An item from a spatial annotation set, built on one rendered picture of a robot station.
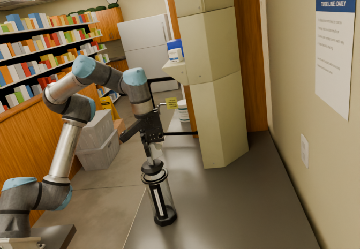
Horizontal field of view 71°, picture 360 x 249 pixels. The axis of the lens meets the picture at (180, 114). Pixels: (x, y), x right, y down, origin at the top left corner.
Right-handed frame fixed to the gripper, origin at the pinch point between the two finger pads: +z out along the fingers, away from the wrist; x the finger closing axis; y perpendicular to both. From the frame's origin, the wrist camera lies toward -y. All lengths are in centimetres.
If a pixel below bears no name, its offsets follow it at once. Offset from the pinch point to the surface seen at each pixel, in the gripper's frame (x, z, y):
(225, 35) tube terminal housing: 33, -37, 44
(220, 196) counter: 5.0, 28.8, 25.3
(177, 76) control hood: 30.0, -23.4, 17.9
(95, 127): 213, 60, -85
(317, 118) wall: -17, -12, 56
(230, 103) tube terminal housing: 31, -4, 42
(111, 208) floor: 134, 123, -70
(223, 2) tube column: 33, -51, 45
